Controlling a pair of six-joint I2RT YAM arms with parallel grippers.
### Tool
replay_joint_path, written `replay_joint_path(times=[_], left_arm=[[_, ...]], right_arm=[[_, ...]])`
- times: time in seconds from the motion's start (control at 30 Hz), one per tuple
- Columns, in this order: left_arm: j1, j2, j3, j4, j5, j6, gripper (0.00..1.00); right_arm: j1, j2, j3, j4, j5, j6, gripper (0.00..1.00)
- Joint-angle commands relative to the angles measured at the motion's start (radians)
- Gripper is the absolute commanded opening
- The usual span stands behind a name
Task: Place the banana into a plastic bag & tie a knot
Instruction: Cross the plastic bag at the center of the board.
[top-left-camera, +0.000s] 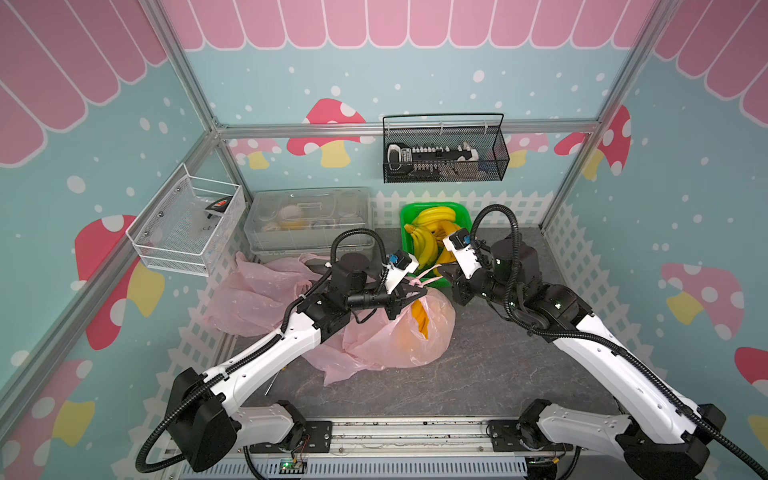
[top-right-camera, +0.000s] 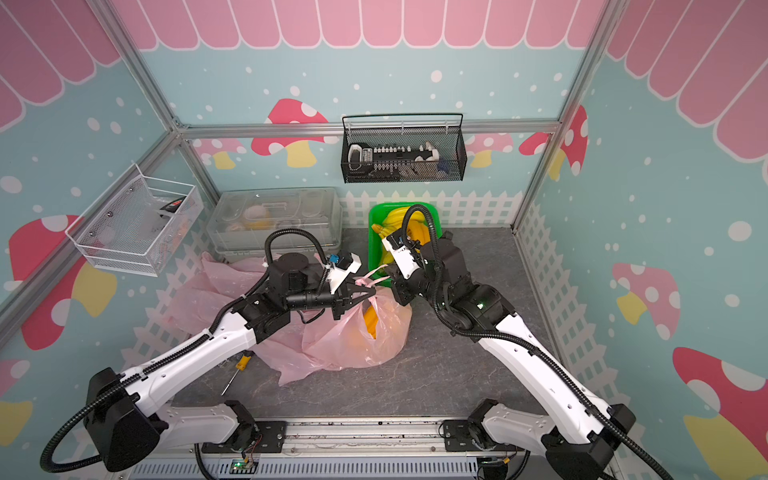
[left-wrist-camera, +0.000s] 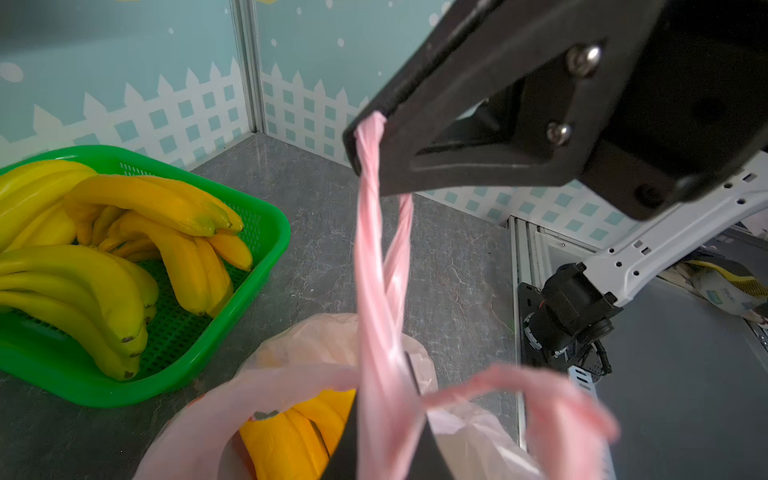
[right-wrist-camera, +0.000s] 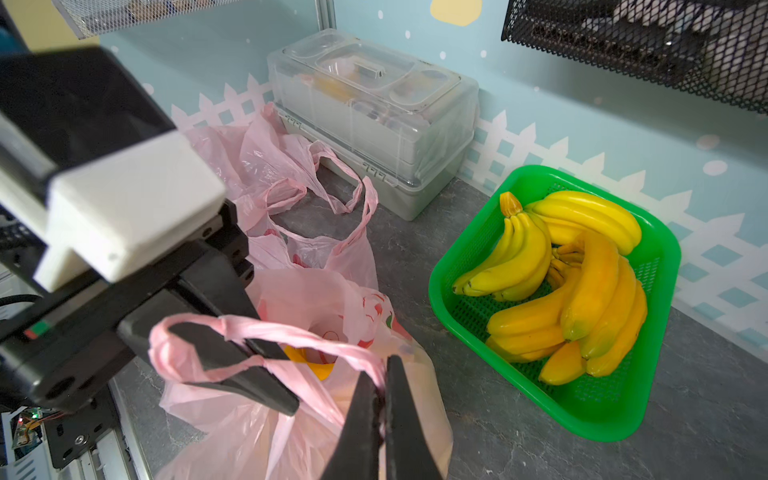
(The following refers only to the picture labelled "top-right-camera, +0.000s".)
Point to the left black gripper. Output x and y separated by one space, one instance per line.
339 300

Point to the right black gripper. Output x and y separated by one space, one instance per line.
402 282

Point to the pink plastic bag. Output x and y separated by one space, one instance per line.
298 349

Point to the yellow banana bunch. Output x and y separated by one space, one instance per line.
371 320

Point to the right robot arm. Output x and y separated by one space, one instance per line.
579 433

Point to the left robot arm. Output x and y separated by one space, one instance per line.
126 418

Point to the clear plastic storage box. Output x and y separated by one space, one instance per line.
242 220

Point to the bananas in green basket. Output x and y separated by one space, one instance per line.
385 220

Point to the pink plastic bags pile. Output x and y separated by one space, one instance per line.
197 302

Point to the green plastic basket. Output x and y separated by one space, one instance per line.
382 275

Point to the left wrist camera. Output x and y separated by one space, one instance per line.
339 267

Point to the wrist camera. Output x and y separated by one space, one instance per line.
404 258
339 267

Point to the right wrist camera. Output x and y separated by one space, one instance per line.
404 258

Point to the yellow handle screwdriver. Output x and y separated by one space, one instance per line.
239 367

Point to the black wire mesh basket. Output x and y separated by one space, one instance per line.
404 147

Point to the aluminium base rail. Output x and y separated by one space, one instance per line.
343 448

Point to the white wire mesh basket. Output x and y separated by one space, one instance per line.
137 225

